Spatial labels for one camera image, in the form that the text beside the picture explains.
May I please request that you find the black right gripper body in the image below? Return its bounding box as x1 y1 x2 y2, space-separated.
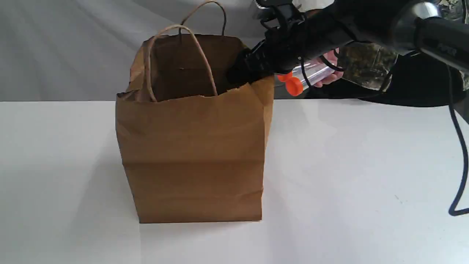
253 0 355 73

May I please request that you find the orange-capped clear tube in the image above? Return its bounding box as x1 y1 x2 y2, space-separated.
284 62 335 96
276 72 293 83

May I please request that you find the brown paper bag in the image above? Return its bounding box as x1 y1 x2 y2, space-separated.
115 1 274 224

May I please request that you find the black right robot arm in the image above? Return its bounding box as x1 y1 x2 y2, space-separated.
227 0 469 84

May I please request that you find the person's right hand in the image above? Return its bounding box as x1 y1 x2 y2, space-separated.
314 49 344 88

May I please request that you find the person in camouflage jacket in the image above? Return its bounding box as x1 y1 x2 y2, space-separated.
320 0 468 107

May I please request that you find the grey backdrop cloth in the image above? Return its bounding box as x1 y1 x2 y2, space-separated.
0 0 315 102

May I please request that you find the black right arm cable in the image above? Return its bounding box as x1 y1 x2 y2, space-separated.
299 55 469 216

